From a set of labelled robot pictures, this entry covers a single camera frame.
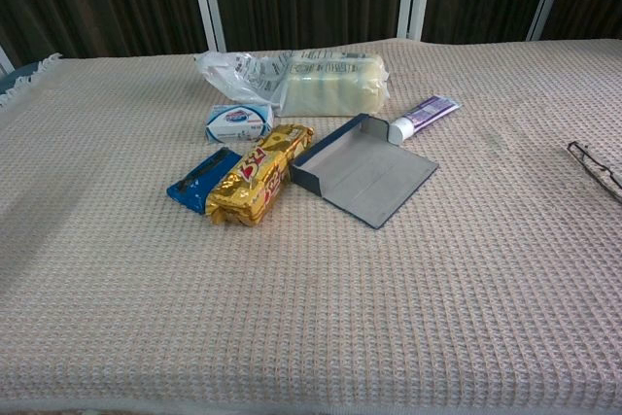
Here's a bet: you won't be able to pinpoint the gray box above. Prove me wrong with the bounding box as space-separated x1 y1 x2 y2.
290 113 439 231

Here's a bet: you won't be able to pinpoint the thin-framed eyeglasses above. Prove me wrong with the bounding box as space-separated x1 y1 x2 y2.
567 140 622 203

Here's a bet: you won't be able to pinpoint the white blue soap box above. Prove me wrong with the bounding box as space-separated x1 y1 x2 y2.
203 103 276 146

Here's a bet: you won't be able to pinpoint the gold snack pack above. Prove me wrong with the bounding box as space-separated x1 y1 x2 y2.
205 123 316 228

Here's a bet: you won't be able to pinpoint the clear bag of pale rolls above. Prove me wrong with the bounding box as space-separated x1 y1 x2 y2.
193 49 392 119

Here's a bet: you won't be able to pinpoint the beige waffle tablecloth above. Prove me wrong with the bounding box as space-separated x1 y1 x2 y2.
0 37 622 415

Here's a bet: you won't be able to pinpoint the blue snack pack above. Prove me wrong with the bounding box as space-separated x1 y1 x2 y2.
165 146 243 215

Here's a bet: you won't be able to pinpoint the purple white toothpaste tube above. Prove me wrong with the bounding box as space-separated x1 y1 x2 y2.
387 95 462 146

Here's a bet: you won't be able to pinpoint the blue padded table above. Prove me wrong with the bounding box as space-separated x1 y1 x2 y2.
0 59 43 96

